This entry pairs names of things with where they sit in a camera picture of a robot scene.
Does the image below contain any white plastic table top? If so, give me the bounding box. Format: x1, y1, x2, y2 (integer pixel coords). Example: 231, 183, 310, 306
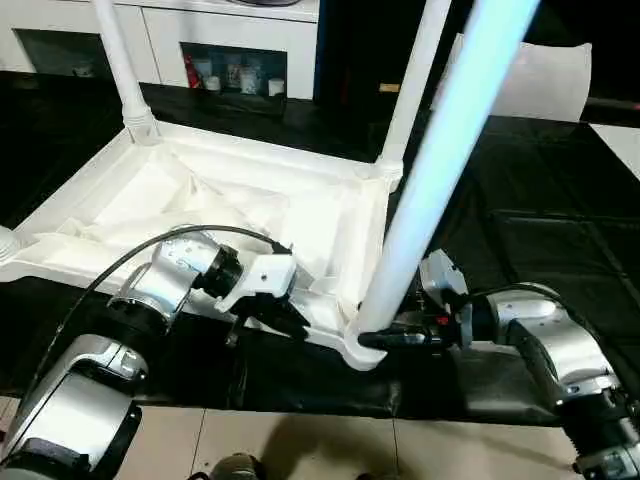
0, 126, 405, 373

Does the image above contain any white plastic table leg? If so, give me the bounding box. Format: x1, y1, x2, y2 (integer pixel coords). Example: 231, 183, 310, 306
371, 0, 452, 180
356, 0, 542, 355
0, 223, 27, 267
91, 0, 162, 147

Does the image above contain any dark left robot foot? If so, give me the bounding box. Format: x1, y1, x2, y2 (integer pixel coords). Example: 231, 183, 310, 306
213, 452, 262, 480

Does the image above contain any black padded mat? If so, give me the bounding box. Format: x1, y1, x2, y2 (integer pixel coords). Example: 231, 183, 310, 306
0, 69, 640, 429

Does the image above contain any white flat board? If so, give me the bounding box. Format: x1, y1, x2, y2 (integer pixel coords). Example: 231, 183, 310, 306
588, 122, 640, 182

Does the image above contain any white curved plastic panel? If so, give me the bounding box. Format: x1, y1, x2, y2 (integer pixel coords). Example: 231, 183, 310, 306
448, 31, 595, 123

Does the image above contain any white glass-door cabinet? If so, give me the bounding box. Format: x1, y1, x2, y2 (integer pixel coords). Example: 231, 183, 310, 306
0, 0, 322, 100

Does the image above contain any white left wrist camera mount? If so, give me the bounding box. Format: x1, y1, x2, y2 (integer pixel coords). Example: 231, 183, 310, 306
213, 251, 298, 316

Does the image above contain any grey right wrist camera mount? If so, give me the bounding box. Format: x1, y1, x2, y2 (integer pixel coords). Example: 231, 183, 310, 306
418, 247, 475, 350

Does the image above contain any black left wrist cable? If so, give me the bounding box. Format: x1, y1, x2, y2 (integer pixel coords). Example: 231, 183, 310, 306
18, 223, 295, 417

